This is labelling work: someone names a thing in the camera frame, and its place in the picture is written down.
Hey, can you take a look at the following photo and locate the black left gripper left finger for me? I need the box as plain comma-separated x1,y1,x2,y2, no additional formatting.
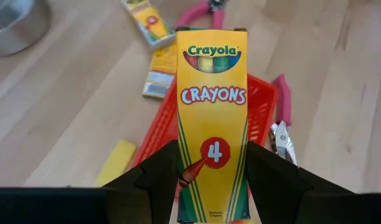
101,139,180,224

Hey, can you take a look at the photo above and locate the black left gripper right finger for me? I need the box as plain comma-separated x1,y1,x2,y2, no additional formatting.
245,141,358,224

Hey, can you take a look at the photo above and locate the yellow rectangular eraser block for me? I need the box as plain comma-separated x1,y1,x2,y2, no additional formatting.
93,139,138,187

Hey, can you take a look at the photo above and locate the Crayola crayons four-pack box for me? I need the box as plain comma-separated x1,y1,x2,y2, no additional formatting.
175,27,251,224
120,0,176,49
142,43,178,100

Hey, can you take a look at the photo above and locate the pink-handled metal hole punch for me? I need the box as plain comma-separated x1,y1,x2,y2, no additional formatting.
173,0,228,30
268,73,299,166

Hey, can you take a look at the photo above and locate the red plastic basket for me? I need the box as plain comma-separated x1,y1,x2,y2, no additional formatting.
129,73,279,203

